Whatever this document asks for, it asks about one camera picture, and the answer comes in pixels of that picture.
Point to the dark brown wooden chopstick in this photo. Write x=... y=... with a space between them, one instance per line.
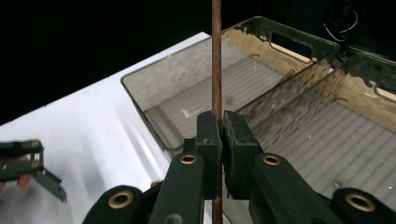
x=216 y=62

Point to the smoky transparent plastic bin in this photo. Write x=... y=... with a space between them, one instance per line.
x=174 y=93
x=327 y=140

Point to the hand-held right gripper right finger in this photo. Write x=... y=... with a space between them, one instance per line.
x=239 y=161

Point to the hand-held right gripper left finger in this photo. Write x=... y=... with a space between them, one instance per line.
x=208 y=155

